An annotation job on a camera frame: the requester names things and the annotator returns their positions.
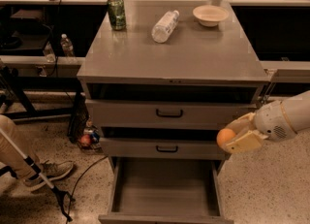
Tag black grabber stick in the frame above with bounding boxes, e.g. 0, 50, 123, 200
0, 130, 74, 221

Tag clear plastic water bottle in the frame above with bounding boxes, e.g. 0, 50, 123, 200
151, 10, 179, 44

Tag grey top drawer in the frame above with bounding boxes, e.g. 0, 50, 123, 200
86, 100, 256, 130

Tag small water bottle on ledge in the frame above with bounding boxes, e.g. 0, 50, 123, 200
60, 34, 75, 57

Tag person leg khaki trousers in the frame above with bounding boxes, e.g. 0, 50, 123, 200
0, 115, 40, 179

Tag black floor cable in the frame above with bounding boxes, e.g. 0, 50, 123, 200
65, 155, 109, 224

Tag grey open bottom drawer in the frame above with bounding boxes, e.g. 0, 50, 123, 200
99, 158, 234, 224

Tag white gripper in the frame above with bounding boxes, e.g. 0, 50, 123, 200
222, 101, 296, 154

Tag grey drawer cabinet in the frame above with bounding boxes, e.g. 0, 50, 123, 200
77, 0, 271, 171

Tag blue object on floor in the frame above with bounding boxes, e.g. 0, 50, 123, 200
90, 131, 100, 144

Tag grey middle drawer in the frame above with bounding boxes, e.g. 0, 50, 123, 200
100, 138, 230, 160

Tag red apple on floor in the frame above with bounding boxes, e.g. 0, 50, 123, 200
79, 135, 92, 147

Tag grey sneaker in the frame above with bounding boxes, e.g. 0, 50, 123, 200
23, 161, 74, 192

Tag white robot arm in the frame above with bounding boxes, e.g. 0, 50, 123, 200
216, 91, 310, 154

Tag green soda can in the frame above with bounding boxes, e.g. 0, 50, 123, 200
108, 0, 126, 30

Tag orange fruit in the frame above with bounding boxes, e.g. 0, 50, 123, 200
216, 128, 236, 147

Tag white paper bowl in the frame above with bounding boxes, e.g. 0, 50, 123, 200
193, 5, 229, 27

